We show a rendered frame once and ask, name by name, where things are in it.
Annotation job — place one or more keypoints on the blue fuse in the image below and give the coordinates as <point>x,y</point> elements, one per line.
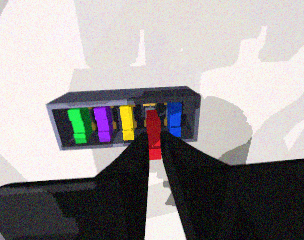
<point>174,111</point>

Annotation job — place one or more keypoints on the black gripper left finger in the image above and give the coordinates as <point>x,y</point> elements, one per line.
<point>115,200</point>

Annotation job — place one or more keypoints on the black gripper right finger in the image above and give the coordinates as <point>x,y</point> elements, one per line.
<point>207,192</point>

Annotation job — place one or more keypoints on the red fuse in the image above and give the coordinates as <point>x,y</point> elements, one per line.
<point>153,124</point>

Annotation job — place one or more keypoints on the yellow fuse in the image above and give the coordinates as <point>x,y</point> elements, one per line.
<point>127,117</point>

